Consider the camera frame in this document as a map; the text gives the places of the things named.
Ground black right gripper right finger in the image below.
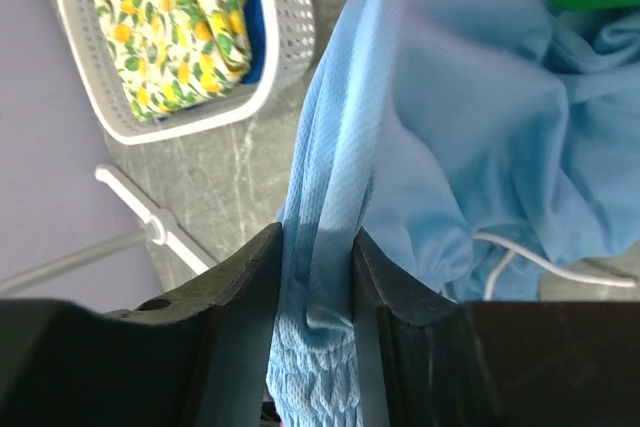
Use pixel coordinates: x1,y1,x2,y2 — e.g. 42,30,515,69
352,231,639,426

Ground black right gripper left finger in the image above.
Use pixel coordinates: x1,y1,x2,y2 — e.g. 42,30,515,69
1,223,283,426

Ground light blue shorts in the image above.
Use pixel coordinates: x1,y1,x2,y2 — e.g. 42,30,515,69
267,0,639,426

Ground white metal clothes rack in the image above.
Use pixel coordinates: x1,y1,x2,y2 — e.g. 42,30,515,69
1,164,218,297

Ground lemon print cloth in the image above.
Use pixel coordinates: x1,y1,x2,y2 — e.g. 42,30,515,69
93,0,252,121

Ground blue cloth in basket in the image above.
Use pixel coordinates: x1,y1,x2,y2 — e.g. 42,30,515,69
241,0,266,85

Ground white plastic laundry basket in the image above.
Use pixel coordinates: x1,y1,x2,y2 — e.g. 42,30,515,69
56,0,315,145

